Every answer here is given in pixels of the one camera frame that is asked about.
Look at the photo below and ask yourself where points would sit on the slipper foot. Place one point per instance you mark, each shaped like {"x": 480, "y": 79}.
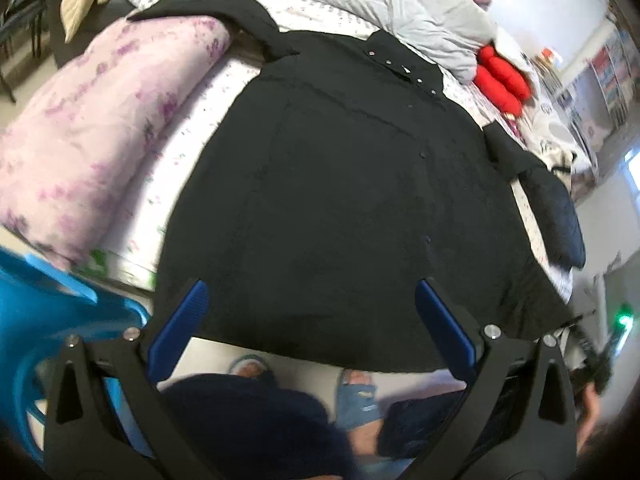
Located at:
{"x": 357, "y": 412}
{"x": 249, "y": 366}

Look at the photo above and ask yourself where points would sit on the cherry print bed sheet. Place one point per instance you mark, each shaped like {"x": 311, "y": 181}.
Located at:
{"x": 129, "y": 252}

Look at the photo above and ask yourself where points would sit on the pink floral rolled quilt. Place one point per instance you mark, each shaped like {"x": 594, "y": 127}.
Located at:
{"x": 68, "y": 158}

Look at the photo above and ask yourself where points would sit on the red plush toy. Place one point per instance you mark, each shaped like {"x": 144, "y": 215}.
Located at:
{"x": 501, "y": 82}

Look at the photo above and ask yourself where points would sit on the left slipper foot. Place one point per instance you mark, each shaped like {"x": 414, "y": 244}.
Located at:
{"x": 249, "y": 366}

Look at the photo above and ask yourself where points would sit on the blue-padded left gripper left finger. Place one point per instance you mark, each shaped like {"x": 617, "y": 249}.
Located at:
{"x": 105, "y": 416}

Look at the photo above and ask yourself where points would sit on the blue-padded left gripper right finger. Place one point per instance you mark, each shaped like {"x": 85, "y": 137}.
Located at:
{"x": 516, "y": 418}

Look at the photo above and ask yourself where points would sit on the person's right hand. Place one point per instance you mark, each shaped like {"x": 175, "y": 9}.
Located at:
{"x": 591, "y": 411}

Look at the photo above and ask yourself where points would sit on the grey white duvet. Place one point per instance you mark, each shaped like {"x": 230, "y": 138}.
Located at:
{"x": 446, "y": 32}

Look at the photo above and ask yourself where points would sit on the right slipper foot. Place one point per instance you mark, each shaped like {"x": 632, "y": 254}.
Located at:
{"x": 357, "y": 412}

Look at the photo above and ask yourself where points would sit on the bookshelf with books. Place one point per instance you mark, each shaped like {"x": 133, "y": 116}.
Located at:
{"x": 599, "y": 87}

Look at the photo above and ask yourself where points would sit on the blue plastic stool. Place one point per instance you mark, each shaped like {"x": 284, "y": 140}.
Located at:
{"x": 40, "y": 307}

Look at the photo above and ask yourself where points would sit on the patterned white pillow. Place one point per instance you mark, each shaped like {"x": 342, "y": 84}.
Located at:
{"x": 544, "y": 132}

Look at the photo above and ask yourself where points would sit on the large black coat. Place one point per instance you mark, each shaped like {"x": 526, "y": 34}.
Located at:
{"x": 340, "y": 177}

